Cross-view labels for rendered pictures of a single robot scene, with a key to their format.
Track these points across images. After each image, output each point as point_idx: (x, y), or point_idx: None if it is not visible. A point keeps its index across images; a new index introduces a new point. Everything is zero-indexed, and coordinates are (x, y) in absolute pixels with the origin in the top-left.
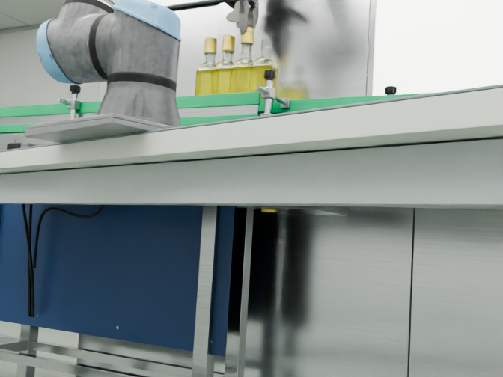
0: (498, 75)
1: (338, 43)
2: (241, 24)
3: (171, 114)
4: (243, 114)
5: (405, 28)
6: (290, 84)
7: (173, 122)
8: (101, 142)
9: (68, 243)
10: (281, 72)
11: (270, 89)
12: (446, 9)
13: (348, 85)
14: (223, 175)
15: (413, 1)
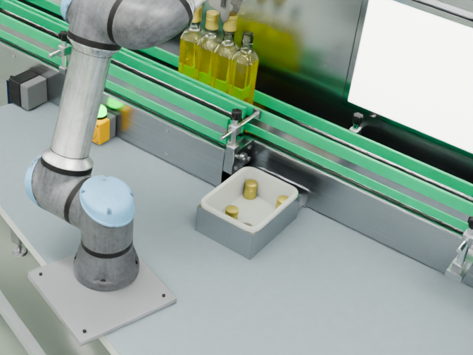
0: (459, 130)
1: (325, 34)
2: (222, 16)
3: (127, 270)
4: (214, 131)
5: (389, 48)
6: (276, 53)
7: (129, 275)
8: None
9: None
10: (269, 37)
11: (235, 130)
12: (431, 47)
13: (329, 78)
14: None
15: (402, 24)
